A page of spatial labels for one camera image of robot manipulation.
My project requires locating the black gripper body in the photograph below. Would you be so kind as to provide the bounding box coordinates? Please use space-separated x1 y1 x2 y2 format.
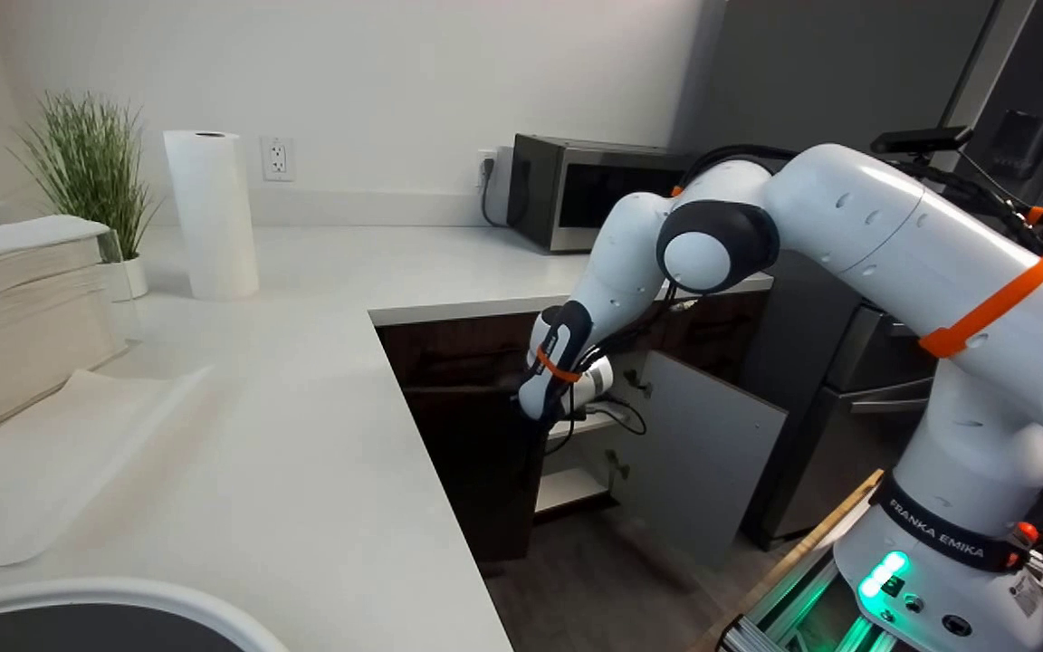
514 300 614 427

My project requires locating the white cabinet shelf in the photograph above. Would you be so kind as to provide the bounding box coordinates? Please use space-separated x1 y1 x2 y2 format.
533 463 611 519
544 409 624 457

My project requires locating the beige countertop box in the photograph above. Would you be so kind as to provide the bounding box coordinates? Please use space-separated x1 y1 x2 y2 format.
0 213 132 451

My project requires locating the grey refrigerator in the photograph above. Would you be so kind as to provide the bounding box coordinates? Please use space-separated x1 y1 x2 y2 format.
669 0 1010 551

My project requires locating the white counter mat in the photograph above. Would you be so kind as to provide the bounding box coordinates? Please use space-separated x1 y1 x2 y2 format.
0 360 214 571

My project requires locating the black equipment stand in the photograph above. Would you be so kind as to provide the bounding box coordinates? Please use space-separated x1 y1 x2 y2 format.
864 121 1043 249

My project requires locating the stainless steel microwave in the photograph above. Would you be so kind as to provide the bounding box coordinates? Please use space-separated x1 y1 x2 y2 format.
503 129 703 253

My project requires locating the orange arm strap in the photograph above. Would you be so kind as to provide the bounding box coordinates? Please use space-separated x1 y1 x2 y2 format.
917 246 1043 360

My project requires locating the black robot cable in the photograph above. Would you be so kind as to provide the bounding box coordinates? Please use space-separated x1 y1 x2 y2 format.
568 392 653 441

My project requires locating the robot base cart with green light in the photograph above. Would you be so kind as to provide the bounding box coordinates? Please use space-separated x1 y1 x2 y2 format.
715 548 1043 652

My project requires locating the dark wood cabinet door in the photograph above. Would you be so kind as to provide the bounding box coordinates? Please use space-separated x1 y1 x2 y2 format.
405 373 551 566

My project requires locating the white paper towel roll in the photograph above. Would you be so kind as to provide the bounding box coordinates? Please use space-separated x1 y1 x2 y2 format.
160 125 265 305

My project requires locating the cabinet door with white inside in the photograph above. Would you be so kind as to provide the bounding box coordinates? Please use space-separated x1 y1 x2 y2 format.
611 347 788 571

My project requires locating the round white-rimmed sink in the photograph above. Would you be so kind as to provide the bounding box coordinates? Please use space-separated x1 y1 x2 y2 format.
0 574 290 652

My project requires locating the black microwave power cord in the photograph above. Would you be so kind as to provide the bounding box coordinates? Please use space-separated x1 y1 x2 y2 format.
479 144 514 232

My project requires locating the green grass plant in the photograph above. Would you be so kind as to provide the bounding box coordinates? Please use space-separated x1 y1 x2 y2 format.
14 90 160 264

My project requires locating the dark wood drawer front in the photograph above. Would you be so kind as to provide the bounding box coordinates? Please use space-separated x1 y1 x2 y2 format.
624 284 776 369
375 311 544 392

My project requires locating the white plant pot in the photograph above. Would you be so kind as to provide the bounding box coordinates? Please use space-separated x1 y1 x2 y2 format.
95 253 150 305

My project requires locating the white wall outlet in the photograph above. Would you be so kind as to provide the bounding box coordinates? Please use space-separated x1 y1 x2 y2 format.
255 132 296 185

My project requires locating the light wooden plank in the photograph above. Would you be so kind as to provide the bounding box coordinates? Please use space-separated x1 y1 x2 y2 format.
713 467 886 635

